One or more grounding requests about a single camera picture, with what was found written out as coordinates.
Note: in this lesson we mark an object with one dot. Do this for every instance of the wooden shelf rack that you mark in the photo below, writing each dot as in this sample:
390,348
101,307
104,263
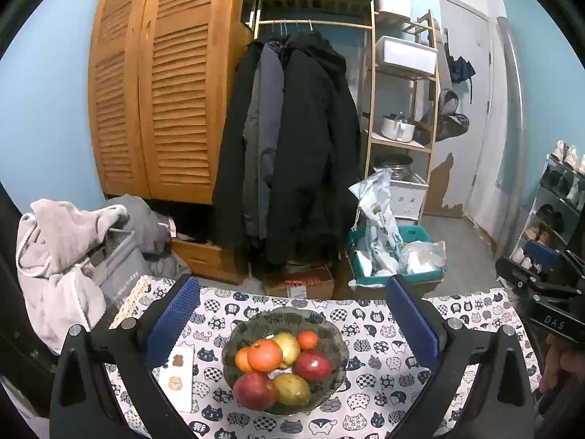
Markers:
397,143

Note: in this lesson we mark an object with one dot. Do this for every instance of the white storage bin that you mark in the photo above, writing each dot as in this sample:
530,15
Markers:
406,55

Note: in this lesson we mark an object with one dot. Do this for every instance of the blue shoe rack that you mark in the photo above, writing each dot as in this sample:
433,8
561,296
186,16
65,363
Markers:
548,210

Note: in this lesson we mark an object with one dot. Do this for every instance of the person's right hand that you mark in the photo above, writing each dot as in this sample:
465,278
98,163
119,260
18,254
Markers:
562,361

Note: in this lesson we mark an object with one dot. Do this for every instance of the wooden louvred wardrobe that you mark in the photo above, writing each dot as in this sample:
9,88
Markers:
160,100

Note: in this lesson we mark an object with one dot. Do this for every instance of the grey jacket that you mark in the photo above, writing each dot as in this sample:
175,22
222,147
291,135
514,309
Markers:
267,137

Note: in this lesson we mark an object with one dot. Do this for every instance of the pale blue door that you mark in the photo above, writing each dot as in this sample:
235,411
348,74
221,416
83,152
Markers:
466,100

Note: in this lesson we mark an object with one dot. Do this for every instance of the small orange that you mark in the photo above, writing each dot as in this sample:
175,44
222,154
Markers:
307,340

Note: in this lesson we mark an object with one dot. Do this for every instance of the yellow-green pear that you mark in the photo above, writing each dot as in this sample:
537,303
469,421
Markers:
292,389
288,347

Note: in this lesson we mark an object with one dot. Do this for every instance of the white rice bag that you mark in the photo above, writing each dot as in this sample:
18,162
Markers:
379,228

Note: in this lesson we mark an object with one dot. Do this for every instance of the steel pot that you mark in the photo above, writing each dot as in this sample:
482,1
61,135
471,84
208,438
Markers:
395,167

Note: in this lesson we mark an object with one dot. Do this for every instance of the red apple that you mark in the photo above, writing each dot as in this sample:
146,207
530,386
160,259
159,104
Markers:
313,366
254,391

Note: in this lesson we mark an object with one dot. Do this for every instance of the cat print tablecloth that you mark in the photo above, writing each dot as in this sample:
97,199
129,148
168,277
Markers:
365,375

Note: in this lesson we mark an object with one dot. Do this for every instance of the grey garment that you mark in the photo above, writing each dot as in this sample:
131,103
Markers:
146,224

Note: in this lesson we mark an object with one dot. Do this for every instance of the white sticker card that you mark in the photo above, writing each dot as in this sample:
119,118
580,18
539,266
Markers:
178,375

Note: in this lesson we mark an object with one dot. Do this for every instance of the white plastic container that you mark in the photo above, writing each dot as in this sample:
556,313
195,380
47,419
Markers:
395,0

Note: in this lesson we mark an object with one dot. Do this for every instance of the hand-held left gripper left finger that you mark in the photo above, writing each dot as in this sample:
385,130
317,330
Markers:
176,320

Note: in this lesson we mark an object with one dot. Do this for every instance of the teal plastic crate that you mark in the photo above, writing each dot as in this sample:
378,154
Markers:
422,234

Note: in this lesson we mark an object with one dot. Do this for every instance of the white patterned basket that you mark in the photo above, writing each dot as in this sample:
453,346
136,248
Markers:
411,199

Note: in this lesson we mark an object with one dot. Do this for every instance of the black hooded coat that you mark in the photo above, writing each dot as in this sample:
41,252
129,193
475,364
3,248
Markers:
315,146

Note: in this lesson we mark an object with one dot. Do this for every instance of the dark blue umbrella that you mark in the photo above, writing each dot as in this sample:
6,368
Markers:
459,68

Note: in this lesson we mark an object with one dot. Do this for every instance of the grey storage bag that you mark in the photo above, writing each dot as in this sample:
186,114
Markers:
119,270

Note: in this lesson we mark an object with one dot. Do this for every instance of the black jacket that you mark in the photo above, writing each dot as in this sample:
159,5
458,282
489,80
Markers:
231,146

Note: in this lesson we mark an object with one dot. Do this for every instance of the wooden drawer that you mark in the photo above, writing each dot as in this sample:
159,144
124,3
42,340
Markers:
205,256

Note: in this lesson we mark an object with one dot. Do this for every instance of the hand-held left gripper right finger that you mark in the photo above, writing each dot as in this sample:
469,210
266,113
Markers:
411,320

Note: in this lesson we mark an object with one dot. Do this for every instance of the red-topped cardboard box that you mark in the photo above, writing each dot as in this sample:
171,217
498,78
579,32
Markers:
301,283

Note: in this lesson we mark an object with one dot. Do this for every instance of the grey metal pipe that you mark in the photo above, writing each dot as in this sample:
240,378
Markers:
516,123

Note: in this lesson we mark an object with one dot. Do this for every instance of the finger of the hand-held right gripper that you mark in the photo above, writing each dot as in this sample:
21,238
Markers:
516,272
541,254

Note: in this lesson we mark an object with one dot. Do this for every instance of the large orange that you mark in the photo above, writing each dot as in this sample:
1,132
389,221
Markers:
241,359
264,355

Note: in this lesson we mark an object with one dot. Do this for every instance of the shoe rack with shoes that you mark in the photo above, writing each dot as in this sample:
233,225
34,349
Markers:
566,155

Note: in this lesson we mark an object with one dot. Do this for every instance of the clear plastic bag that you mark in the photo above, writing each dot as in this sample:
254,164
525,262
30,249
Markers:
422,256

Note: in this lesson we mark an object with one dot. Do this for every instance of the green glass bowl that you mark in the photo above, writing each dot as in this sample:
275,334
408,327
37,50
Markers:
329,334

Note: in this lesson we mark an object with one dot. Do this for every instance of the beige robe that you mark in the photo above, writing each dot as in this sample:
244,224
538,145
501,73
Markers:
55,247

